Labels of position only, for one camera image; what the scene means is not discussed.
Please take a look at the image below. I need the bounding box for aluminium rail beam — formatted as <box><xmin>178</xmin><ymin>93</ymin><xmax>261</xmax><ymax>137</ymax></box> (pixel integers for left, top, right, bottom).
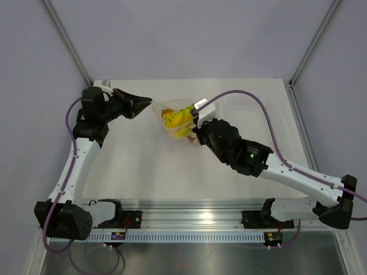
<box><xmin>38</xmin><ymin>200</ymin><xmax>349</xmax><ymax>231</ymax></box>

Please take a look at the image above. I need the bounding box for right small circuit board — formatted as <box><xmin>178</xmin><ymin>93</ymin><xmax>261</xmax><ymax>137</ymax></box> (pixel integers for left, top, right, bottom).
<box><xmin>264</xmin><ymin>231</ymin><xmax>283</xmax><ymax>246</ymax></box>

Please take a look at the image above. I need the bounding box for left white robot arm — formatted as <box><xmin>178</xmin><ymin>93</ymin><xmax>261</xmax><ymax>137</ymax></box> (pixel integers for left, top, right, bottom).
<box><xmin>34</xmin><ymin>87</ymin><xmax>152</xmax><ymax>241</ymax></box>

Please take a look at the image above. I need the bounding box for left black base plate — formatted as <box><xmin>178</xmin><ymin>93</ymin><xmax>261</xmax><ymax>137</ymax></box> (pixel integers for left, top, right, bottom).
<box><xmin>95</xmin><ymin>210</ymin><xmax>143</xmax><ymax>229</ymax></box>

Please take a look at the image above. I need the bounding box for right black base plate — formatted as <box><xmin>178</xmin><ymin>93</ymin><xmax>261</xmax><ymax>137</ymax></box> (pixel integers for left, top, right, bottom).
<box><xmin>241</xmin><ymin>210</ymin><xmax>295</xmax><ymax>229</ymax></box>

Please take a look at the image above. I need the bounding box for yellow banana bunch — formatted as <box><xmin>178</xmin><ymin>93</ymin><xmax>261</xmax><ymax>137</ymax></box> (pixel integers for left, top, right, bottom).
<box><xmin>161</xmin><ymin>104</ymin><xmax>194</xmax><ymax>139</ymax></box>

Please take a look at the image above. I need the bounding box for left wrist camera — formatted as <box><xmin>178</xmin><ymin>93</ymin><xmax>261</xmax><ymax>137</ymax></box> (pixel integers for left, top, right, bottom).
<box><xmin>93</xmin><ymin>79</ymin><xmax>113</xmax><ymax>94</ymax></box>

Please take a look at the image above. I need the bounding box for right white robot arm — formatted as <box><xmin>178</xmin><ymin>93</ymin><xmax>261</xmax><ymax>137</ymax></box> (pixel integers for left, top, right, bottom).
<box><xmin>193</xmin><ymin>119</ymin><xmax>357</xmax><ymax>230</ymax></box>

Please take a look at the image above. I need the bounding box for aluminium corner post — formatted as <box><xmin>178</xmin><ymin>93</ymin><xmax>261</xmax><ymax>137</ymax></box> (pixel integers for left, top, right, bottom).
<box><xmin>289</xmin><ymin>0</ymin><xmax>343</xmax><ymax>88</ymax></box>
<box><xmin>40</xmin><ymin>0</ymin><xmax>93</xmax><ymax>87</ymax></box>

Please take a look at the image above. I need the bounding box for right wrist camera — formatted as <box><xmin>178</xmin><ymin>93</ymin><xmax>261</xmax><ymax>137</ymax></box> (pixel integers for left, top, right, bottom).
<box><xmin>190</xmin><ymin>97</ymin><xmax>216</xmax><ymax>128</ymax></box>

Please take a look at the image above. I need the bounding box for white slotted cable duct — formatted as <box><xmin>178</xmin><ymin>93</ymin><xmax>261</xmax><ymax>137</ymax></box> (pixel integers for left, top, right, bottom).
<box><xmin>85</xmin><ymin>230</ymin><xmax>265</xmax><ymax>243</ymax></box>

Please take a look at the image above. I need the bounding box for right aluminium corner post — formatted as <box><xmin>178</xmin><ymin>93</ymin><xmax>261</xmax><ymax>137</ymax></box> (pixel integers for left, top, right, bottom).
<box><xmin>289</xmin><ymin>0</ymin><xmax>343</xmax><ymax>88</ymax></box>

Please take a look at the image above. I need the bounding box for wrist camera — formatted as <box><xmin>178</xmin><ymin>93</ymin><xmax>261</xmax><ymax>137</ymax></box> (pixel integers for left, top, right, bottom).
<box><xmin>93</xmin><ymin>79</ymin><xmax>113</xmax><ymax>94</ymax></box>
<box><xmin>190</xmin><ymin>97</ymin><xmax>216</xmax><ymax>128</ymax></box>

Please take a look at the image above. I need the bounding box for red fruit bunch with leaves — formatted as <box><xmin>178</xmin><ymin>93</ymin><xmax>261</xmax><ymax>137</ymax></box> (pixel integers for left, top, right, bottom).
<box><xmin>186</xmin><ymin>133</ymin><xmax>200</xmax><ymax>146</ymax></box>

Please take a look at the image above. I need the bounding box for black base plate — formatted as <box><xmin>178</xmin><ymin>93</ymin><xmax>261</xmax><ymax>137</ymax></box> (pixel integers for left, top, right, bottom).
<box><xmin>95</xmin><ymin>210</ymin><xmax>143</xmax><ymax>229</ymax></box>
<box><xmin>241</xmin><ymin>210</ymin><xmax>295</xmax><ymax>229</ymax></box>

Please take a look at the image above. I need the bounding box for left aluminium corner post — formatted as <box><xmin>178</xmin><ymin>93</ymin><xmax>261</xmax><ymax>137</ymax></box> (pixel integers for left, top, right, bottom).
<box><xmin>40</xmin><ymin>0</ymin><xmax>93</xmax><ymax>87</ymax></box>

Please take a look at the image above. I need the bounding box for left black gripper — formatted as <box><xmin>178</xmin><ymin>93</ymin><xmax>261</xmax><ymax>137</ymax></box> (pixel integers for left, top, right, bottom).
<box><xmin>100</xmin><ymin>88</ymin><xmax>151</xmax><ymax>123</ymax></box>

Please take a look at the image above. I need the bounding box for small circuit board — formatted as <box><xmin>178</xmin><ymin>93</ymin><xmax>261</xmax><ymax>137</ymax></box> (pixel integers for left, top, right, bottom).
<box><xmin>264</xmin><ymin>231</ymin><xmax>283</xmax><ymax>246</ymax></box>
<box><xmin>111</xmin><ymin>232</ymin><xmax>126</xmax><ymax>241</ymax></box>

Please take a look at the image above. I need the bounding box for clear zip top bag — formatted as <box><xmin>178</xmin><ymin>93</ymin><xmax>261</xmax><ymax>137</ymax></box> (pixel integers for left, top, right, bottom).
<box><xmin>151</xmin><ymin>99</ymin><xmax>200</xmax><ymax>146</ymax></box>

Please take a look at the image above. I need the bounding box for white perforated plastic basket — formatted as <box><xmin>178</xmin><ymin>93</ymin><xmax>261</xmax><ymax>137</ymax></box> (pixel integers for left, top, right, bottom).
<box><xmin>214</xmin><ymin>93</ymin><xmax>287</xmax><ymax>155</ymax></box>

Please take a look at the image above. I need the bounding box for left small circuit board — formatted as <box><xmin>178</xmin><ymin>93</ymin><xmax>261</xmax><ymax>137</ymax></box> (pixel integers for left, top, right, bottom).
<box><xmin>111</xmin><ymin>232</ymin><xmax>126</xmax><ymax>241</ymax></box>

